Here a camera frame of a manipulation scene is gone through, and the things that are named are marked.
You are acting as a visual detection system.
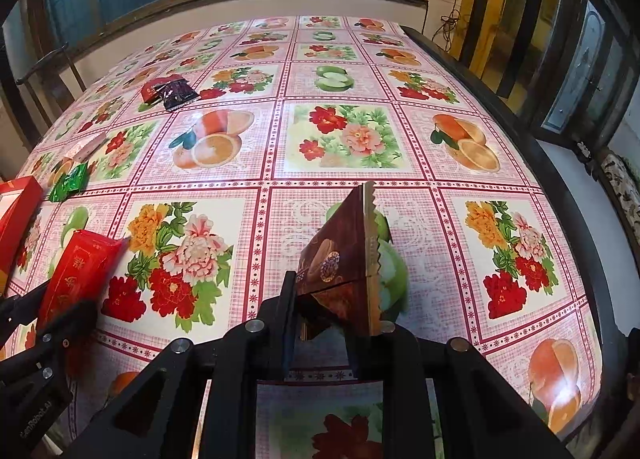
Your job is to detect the pink white snack packet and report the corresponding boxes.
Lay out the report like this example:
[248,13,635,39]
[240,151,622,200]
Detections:
[64,133,108,163]

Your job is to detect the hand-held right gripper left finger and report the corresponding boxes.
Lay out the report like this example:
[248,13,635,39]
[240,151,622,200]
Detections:
[64,270,300,459]

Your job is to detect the green snack packet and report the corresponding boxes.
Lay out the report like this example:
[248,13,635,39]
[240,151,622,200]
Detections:
[47,162,91,204]

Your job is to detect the floral fruit print tablecloth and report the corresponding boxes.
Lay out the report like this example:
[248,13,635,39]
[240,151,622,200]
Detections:
[0,15,606,459]

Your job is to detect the yellow framed door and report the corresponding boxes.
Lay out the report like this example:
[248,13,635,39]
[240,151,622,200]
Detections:
[457,0,568,100]

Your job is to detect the floral chair cushion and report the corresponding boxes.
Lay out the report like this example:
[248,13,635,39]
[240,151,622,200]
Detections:
[599,149,640,240]

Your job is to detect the dark purple snack packet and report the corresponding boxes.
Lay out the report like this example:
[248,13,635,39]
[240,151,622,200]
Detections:
[160,80,201,112]

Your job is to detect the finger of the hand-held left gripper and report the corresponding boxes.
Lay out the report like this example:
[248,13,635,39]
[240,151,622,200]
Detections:
[0,300,99,391]
[0,280,48,346]

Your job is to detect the tangled wall cable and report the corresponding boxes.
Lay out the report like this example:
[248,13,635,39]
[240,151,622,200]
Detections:
[439,4,463,42]

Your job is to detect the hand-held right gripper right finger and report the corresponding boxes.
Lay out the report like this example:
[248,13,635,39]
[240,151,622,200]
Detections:
[346,321,575,459]

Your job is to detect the long red snack packet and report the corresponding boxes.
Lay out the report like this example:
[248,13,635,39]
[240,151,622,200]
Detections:
[37,228,132,377]

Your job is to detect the small red snack packet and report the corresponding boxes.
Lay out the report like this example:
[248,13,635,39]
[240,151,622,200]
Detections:
[140,74,181,104]

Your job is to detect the dark wooden glass cabinet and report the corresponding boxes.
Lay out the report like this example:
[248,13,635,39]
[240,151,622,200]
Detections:
[525,0,636,154]

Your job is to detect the red gift box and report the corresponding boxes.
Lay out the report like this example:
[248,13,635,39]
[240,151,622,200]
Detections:
[0,176,45,285]

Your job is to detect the brown snack bag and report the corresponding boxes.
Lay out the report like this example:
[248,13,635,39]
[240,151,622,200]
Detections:
[294,181,397,340]

